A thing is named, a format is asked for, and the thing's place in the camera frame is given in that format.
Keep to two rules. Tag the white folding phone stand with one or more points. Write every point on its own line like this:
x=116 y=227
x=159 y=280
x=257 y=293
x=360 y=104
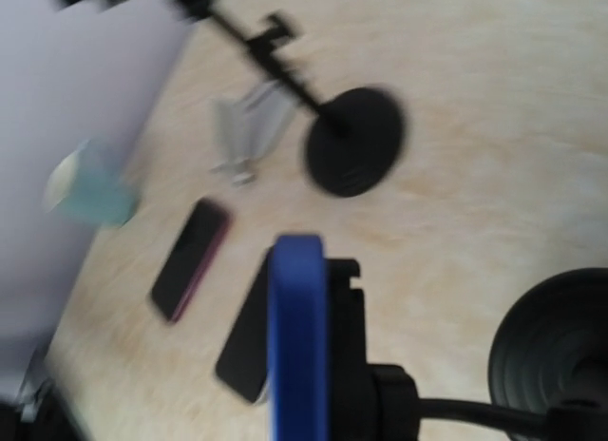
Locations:
x=248 y=129

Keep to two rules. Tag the grey phone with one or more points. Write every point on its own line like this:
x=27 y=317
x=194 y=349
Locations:
x=242 y=362

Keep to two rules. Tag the tall black phone stand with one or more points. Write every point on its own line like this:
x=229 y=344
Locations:
x=356 y=138

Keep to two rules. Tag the blue and white cup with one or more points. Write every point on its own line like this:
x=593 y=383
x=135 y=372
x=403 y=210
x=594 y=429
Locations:
x=87 y=186

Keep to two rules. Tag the short black phone stand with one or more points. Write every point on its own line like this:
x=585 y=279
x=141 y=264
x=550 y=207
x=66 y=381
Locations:
x=543 y=376

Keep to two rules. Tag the blue phone on short stand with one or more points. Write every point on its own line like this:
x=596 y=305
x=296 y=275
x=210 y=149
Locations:
x=298 y=339

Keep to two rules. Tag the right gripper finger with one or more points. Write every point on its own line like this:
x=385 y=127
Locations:
x=41 y=415

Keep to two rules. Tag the black smartphone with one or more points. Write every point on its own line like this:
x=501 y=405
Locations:
x=189 y=259

